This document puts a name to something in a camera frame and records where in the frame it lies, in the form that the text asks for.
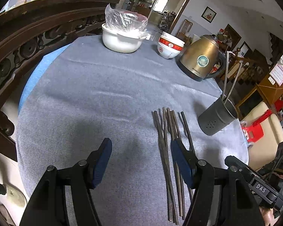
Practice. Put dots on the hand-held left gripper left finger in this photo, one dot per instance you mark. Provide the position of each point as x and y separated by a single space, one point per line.
102 164

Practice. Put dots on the carved dark wooden chair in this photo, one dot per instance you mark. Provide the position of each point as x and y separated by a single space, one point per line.
26 28

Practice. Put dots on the slatted wooden chair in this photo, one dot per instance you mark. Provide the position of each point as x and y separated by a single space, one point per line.
186 29

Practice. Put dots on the wall calendar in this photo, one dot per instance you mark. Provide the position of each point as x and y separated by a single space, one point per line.
281 70

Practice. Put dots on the orange wooden cabinet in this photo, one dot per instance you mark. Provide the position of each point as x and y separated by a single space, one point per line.
273 91

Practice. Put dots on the slim grey chopstick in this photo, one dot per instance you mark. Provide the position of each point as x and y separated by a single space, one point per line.
226 75
235 80

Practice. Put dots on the white ceramic pot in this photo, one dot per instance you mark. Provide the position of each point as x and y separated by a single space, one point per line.
118 42

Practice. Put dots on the pale round object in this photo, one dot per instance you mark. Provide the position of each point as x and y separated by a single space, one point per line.
15 200

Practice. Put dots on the grey perforated chopstick holder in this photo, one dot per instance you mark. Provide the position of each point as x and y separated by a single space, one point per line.
214 120

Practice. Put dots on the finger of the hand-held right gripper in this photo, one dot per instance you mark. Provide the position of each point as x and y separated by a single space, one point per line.
243 169

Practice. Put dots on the gold electric kettle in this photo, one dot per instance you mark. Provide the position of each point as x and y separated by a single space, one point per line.
198 51

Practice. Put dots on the framed flower picture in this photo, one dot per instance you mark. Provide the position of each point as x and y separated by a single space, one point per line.
208 13

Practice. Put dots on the grey tablecloth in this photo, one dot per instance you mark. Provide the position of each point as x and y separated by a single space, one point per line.
96 87

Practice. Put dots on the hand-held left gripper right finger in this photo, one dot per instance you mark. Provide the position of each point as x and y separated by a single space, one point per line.
181 167

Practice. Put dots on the bunch of dark chopsticks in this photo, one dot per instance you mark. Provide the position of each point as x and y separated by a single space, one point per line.
162 146

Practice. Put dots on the wooden stair railing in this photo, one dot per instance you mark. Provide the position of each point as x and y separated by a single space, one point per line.
247 68

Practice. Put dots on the blue cloth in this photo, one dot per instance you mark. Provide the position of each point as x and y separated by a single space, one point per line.
37 70

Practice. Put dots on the clear plastic bag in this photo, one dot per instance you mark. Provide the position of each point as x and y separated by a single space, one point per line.
125 21

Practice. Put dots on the black kettle base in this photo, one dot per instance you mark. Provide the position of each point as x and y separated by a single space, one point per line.
191 74

